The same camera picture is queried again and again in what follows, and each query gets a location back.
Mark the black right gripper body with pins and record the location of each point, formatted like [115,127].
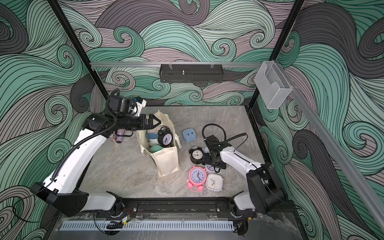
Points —
[209,159]

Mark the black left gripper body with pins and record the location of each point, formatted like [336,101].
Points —
[129,123]

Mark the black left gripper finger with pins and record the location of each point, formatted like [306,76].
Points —
[153,119]
[152,126]

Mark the silver twin-bell alarm clock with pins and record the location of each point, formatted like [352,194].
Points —
[153,142]

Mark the small black alarm clock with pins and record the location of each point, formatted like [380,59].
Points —
[165,136]

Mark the floral canvas tote bag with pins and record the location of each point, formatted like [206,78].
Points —
[166,160]

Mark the large round blue-rim clock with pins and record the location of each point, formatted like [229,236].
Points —
[152,136]

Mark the green round alarm clock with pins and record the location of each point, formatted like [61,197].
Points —
[155,148]

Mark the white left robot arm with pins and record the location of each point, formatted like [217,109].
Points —
[60,188]

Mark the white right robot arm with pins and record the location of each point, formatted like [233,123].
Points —
[265,188]

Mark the white purple-face alarm clock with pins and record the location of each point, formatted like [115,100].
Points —
[212,169]

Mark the black twin-bell alarm clock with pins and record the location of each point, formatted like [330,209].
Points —
[197,155]

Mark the pink twin-bell alarm clock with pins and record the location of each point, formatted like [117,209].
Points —
[197,179]

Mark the white square alarm clock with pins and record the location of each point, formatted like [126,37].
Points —
[214,182]

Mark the light blue square clock back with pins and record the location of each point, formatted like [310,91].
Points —
[189,135]

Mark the purple patterned tube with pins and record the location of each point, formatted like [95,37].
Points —
[119,136]

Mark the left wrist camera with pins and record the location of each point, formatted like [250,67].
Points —
[121,106]

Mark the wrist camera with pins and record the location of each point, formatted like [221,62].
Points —
[121,106]
[212,142]

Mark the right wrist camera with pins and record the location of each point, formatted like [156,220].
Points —
[212,142]

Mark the black perforated wall tray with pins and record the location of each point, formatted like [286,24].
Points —
[191,73]

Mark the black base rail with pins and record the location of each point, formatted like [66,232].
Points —
[221,207]

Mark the clear acrylic wall holder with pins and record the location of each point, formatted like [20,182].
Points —
[272,83]

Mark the white slotted cable duct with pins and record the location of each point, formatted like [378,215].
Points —
[150,226]

